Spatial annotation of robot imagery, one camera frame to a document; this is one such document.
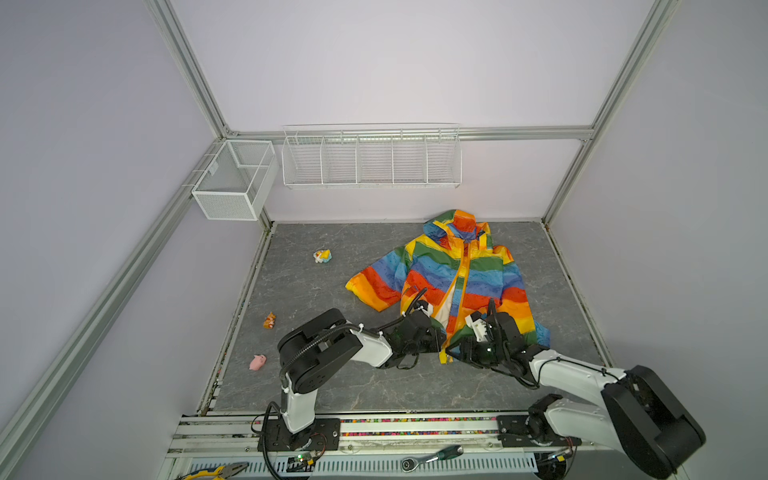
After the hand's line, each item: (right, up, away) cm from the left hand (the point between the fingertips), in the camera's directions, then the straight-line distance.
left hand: (448, 342), depth 87 cm
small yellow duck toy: (-42, +25, +18) cm, 52 cm away
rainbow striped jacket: (+6, +19, +15) cm, 25 cm away
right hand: (0, -3, -2) cm, 4 cm away
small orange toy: (-55, +5, +5) cm, 56 cm away
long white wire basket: (-23, +59, +12) cm, 65 cm away
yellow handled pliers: (-57, -24, -19) cm, 65 cm away
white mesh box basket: (-70, +50, +12) cm, 86 cm away
